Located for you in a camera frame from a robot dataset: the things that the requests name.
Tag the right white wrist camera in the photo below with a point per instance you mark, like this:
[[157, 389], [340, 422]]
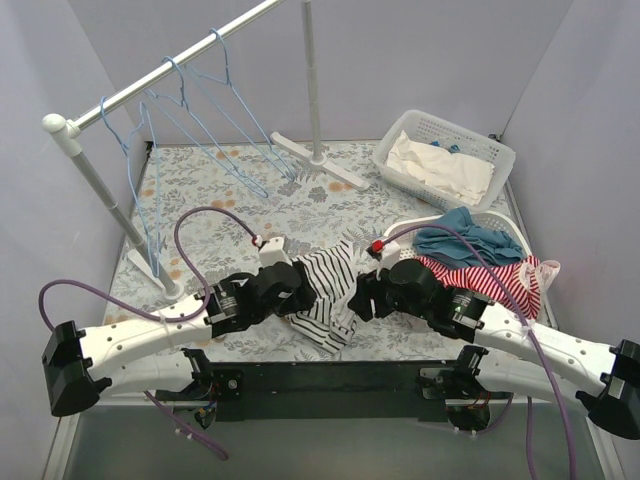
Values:
[[386, 252]]

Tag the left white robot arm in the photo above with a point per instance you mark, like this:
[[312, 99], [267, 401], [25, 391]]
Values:
[[83, 365]]

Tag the white oval laundry basket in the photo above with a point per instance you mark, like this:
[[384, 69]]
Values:
[[489, 219]]

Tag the teal blue garment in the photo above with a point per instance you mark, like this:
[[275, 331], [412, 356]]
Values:
[[497, 248]]

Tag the white cloth in basket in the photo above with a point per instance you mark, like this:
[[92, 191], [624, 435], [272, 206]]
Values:
[[461, 176]]

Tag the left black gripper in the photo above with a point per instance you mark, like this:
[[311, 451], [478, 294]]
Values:
[[304, 286]]

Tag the floral table mat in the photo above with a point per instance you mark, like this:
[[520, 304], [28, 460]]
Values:
[[314, 211]]

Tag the black white striped tank top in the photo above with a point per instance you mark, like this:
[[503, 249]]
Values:
[[332, 274]]

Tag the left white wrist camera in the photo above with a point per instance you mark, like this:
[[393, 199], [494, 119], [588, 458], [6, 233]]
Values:
[[271, 251]]

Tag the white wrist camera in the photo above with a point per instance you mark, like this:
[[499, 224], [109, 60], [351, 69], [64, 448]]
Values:
[[271, 251], [386, 252]]

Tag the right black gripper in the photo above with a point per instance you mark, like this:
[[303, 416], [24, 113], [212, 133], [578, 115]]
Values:
[[370, 293]]

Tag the pink white lace garment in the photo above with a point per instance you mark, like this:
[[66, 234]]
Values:
[[537, 276]]

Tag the white rectangular mesh basket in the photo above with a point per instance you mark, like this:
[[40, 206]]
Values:
[[429, 129]]

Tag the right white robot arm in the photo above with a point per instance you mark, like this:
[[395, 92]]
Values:
[[506, 354]]

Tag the red white striped garment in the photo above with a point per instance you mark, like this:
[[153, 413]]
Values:
[[478, 280]]

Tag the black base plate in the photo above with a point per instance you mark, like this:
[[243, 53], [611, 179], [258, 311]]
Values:
[[426, 391]]

